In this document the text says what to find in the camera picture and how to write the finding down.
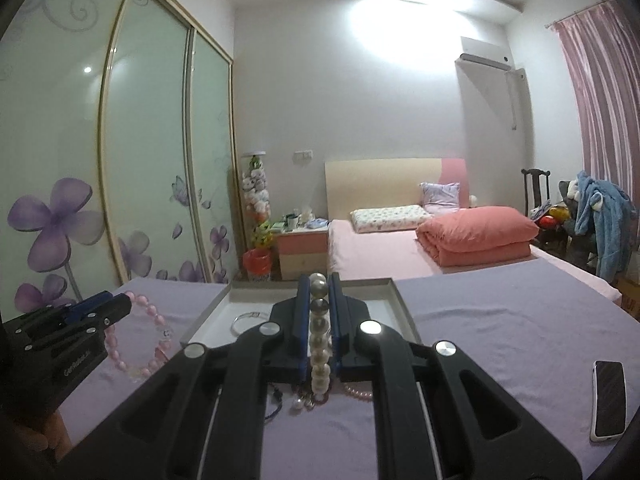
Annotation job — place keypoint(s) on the white patterned pillow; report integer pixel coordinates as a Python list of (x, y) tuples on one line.
[(385, 217)]

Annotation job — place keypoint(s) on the pink curtain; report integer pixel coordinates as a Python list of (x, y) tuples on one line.
[(605, 85)]

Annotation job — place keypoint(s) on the purple tablecloth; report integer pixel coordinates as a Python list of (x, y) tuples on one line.
[(475, 320)]

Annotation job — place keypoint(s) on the smartphone in white case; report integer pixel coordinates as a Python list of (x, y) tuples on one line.
[(609, 400)]

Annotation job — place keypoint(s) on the blue fleece robe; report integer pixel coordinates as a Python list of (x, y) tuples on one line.
[(600, 215)]

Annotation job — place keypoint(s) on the air conditioner pipe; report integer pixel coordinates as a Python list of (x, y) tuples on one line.
[(515, 100)]

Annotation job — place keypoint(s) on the bed with pink sheet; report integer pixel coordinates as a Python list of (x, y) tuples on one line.
[(370, 250)]

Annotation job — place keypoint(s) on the flower print sliding wardrobe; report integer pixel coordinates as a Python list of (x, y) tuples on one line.
[(150, 110)]

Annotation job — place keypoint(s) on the white air conditioner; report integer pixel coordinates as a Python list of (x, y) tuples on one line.
[(482, 52)]

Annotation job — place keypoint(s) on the cardboard box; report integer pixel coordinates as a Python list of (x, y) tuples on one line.
[(630, 295)]

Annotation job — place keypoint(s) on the purple pillow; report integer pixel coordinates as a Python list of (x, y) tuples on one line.
[(440, 197)]

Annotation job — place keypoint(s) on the tube of plush toys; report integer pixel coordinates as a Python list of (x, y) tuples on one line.
[(256, 190)]

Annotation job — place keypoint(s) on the pink and beige nightstand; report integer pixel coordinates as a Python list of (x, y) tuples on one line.
[(302, 255)]

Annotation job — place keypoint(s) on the red bin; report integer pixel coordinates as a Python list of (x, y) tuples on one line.
[(257, 265)]

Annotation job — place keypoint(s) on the pearl charm jewelry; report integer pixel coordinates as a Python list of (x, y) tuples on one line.
[(300, 403)]

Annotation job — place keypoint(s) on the person's left hand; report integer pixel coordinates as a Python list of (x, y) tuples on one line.
[(37, 435)]

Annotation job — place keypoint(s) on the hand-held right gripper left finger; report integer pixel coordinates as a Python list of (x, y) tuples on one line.
[(301, 325)]

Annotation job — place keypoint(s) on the beige and pink headboard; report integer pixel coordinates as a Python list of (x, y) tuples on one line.
[(370, 180)]

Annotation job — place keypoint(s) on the yellow plush toy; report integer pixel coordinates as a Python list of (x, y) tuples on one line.
[(263, 236)]

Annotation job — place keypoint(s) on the folded salmon quilt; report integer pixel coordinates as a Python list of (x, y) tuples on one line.
[(475, 230)]

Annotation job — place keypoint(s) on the thin silver bangle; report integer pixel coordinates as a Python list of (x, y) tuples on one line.
[(239, 327)]

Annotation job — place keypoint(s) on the grey shallow tray box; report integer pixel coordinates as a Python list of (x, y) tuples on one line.
[(387, 300)]

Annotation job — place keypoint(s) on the white wall socket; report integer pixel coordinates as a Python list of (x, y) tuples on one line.
[(303, 155)]

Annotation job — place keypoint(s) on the dark wooden chair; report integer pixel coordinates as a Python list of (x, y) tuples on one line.
[(535, 185)]

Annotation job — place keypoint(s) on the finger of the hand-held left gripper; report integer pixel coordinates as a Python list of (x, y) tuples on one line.
[(112, 312), (82, 311)]

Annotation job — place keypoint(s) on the blue cloth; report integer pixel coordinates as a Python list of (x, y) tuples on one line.
[(316, 222)]

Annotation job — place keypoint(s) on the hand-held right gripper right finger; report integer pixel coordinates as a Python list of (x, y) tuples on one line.
[(335, 325)]

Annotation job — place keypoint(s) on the colourful toy balls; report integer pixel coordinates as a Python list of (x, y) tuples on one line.
[(552, 216)]

